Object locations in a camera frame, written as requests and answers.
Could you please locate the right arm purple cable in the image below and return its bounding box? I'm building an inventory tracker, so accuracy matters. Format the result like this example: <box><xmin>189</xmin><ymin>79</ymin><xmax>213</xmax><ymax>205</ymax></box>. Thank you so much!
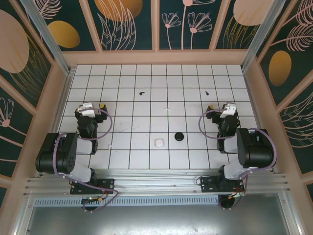
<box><xmin>195</xmin><ymin>109</ymin><xmax>277</xmax><ymax>211</ymax></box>

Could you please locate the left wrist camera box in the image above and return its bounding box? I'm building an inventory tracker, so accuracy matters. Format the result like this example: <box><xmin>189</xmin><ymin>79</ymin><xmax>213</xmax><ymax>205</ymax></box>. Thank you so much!
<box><xmin>77</xmin><ymin>102</ymin><xmax>96</xmax><ymax>117</ymax></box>

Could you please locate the grey metal sheet panel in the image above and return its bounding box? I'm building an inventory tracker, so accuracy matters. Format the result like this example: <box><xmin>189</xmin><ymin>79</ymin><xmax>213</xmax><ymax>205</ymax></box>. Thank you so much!
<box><xmin>13</xmin><ymin>193</ymin><xmax>303</xmax><ymax>235</ymax></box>

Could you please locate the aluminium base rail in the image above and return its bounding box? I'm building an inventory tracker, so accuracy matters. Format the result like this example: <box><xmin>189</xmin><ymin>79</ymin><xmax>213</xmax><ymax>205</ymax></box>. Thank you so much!
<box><xmin>24</xmin><ymin>168</ymin><xmax>291</xmax><ymax>196</ymax></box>

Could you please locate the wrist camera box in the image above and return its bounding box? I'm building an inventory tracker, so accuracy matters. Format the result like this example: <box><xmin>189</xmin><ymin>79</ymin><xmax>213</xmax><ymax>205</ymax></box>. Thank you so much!
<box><xmin>219</xmin><ymin>102</ymin><xmax>237</xmax><ymax>118</ymax></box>
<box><xmin>77</xmin><ymin>102</ymin><xmax>96</xmax><ymax>117</ymax></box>

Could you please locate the aluminium corner post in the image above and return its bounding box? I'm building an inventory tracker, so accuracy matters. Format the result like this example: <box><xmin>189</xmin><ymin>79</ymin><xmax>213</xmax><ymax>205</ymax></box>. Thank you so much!
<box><xmin>241</xmin><ymin>0</ymin><xmax>291</xmax><ymax>71</ymax></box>
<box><xmin>21</xmin><ymin>0</ymin><xmax>74</xmax><ymax>74</ymax></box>

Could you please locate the aluminium side rail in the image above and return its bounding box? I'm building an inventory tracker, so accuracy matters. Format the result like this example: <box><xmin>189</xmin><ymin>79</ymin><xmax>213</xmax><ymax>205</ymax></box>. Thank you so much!
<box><xmin>241</xmin><ymin>66</ymin><xmax>278</xmax><ymax>173</ymax></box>
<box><xmin>39</xmin><ymin>67</ymin><xmax>75</xmax><ymax>177</ymax></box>

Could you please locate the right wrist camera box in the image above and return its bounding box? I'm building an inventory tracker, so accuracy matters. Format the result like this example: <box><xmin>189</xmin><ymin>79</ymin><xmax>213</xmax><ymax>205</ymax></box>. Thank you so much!
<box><xmin>219</xmin><ymin>102</ymin><xmax>237</xmax><ymax>118</ymax></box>

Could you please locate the grey slotted cable duct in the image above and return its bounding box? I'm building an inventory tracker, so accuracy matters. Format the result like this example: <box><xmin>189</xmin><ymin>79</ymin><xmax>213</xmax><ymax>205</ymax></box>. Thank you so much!
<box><xmin>34</xmin><ymin>197</ymin><xmax>221</xmax><ymax>207</ymax></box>

